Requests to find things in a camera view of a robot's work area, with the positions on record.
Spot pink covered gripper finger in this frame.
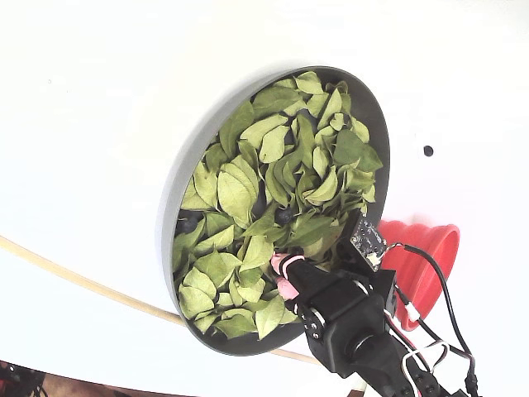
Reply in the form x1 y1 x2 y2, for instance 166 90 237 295
270 252 331 297
275 276 328 344

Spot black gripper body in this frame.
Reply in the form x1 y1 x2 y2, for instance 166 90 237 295
314 270 401 378

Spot red collapsible silicone cup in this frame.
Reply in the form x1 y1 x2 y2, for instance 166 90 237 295
376 218 461 332

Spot green leaves pile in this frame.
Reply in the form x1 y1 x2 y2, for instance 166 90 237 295
172 70 384 341

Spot dark grey round bowl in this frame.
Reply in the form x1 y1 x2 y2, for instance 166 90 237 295
155 65 391 356

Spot long wooden dowel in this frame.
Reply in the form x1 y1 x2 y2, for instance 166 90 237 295
0 234 322 366

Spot red white servo wires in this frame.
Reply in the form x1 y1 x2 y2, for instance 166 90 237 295
394 285 474 388

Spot small camera circuit board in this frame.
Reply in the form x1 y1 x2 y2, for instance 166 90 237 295
349 217 389 273

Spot black cable loop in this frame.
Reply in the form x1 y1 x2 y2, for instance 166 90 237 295
388 242 480 397

